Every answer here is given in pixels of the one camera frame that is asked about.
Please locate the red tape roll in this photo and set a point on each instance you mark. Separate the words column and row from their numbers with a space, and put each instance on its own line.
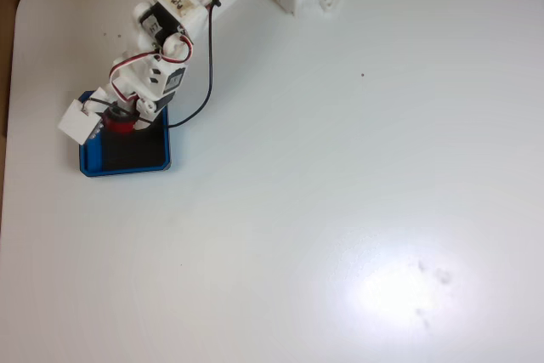
column 121, row 125

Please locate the black foam pad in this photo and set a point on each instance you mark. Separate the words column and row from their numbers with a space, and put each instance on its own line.
column 136, row 150

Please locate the blue square box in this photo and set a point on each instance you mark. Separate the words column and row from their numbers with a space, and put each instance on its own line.
column 91, row 159

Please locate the white camera box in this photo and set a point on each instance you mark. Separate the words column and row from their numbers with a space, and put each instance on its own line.
column 78, row 123

